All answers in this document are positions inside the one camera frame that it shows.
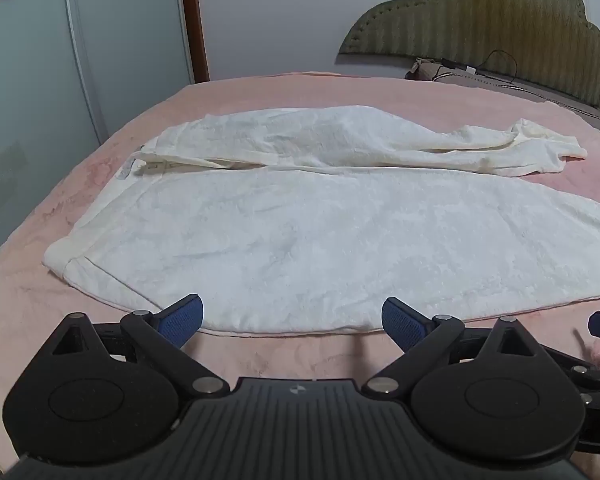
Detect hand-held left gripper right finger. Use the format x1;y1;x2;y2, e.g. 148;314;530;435
361;296;547;403

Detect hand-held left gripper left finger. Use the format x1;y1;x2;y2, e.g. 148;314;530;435
51;293;231;401

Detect white pants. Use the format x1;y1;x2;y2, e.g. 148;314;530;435
43;105;600;336

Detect pink bed sheet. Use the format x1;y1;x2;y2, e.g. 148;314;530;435
0;71;600;473

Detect glass flowered wardrobe door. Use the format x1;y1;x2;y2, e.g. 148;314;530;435
0;0;197;281

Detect green padded headboard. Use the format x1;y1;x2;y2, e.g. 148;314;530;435
336;0;600;117

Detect brown wooden door frame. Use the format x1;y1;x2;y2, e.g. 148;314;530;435
177;0;211;84

